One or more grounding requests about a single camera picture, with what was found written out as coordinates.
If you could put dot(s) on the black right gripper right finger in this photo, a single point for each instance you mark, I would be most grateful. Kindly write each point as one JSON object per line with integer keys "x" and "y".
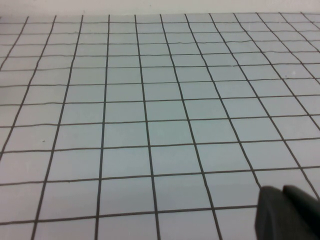
{"x": 302, "y": 200}

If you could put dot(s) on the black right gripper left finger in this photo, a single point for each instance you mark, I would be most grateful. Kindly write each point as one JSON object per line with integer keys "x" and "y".
{"x": 275, "y": 217}

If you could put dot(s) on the white black-grid table cover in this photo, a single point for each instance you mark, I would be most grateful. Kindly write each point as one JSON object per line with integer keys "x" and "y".
{"x": 125, "y": 112}

